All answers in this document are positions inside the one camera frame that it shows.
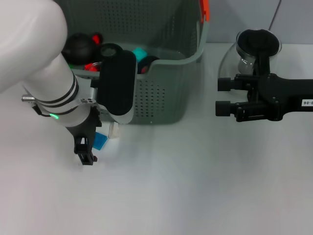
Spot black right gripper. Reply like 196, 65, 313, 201
215, 73, 313, 122

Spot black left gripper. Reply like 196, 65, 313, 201
66, 107, 102, 166

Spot blue building brick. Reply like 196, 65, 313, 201
92, 132, 109, 151

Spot clear white building brick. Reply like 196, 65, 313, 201
108, 122, 121, 140

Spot glass teacup with black holder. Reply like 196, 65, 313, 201
99, 43, 124, 59
136, 55, 160, 74

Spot large bright red brick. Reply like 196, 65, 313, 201
84, 62, 101, 72

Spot teal square plate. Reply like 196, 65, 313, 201
132, 47, 149, 62

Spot grey-green perforated storage bin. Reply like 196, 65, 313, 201
53, 0, 211, 125

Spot glass teapot with black lid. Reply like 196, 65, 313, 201
217, 28, 282, 81

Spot black clay teapot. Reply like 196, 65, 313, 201
61, 33, 96, 66

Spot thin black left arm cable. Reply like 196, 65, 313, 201
31, 104, 44, 116

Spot thin grey wall cable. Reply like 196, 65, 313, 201
268, 0, 282, 29

